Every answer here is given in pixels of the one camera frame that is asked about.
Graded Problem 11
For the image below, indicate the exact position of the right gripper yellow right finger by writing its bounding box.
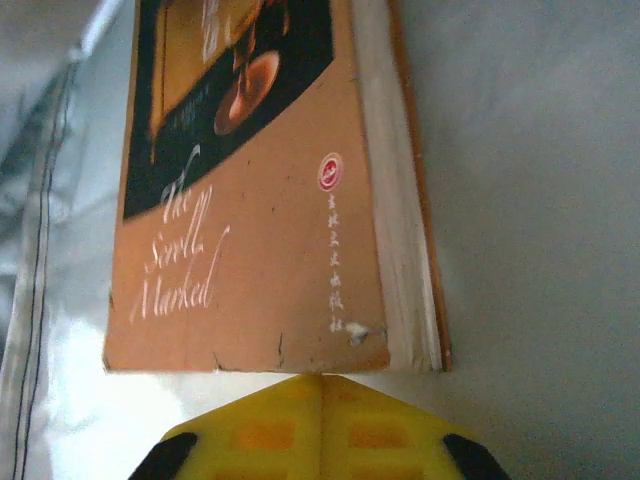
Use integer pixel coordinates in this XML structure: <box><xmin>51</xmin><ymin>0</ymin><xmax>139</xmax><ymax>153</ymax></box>
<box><xmin>319</xmin><ymin>374</ymin><xmax>511</xmax><ymax>480</ymax></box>

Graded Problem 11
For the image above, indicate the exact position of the brown paperback book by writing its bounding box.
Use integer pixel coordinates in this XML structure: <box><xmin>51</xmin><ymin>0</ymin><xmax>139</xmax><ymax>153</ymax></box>
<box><xmin>103</xmin><ymin>0</ymin><xmax>454</xmax><ymax>374</ymax></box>

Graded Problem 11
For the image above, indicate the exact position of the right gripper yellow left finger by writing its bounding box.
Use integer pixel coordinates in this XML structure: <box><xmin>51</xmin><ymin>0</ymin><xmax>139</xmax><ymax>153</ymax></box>
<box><xmin>127</xmin><ymin>374</ymin><xmax>324</xmax><ymax>480</ymax></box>

